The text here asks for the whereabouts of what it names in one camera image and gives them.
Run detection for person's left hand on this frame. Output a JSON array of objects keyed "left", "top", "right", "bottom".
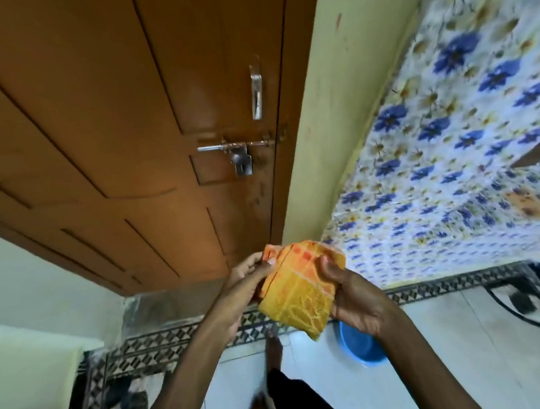
[{"left": 215, "top": 251, "right": 277, "bottom": 343}]

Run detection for person's right hand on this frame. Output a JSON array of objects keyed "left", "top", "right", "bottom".
[{"left": 318, "top": 251, "right": 404, "bottom": 342}]

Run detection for yellow orange cloth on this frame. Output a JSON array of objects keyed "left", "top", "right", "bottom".
[{"left": 253, "top": 238, "right": 352, "bottom": 346}]

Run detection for person's right forearm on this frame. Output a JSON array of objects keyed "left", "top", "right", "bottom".
[{"left": 374, "top": 301, "right": 486, "bottom": 409}]

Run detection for person's left forearm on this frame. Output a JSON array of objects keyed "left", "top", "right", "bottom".
[{"left": 127, "top": 300, "right": 249, "bottom": 409}]

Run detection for blue plastic basin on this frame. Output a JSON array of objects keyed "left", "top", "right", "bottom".
[{"left": 334, "top": 318, "right": 390, "bottom": 370}]

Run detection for person's legs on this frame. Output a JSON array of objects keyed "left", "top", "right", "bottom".
[{"left": 244, "top": 326, "right": 345, "bottom": 409}]

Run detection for silver door bolt latch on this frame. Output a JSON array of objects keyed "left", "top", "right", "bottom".
[{"left": 196, "top": 135, "right": 279, "bottom": 180}]

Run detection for blue floral curtain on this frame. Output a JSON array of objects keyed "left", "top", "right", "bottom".
[{"left": 305, "top": 0, "right": 540, "bottom": 295}]

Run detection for brown wooden door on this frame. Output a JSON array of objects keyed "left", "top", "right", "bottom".
[{"left": 0, "top": 0, "right": 339, "bottom": 304}]

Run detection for silver door handle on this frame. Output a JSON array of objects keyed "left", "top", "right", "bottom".
[{"left": 248, "top": 56, "right": 265, "bottom": 122}]

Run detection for black cable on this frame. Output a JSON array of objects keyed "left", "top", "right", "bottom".
[{"left": 483, "top": 281, "right": 540, "bottom": 336}]

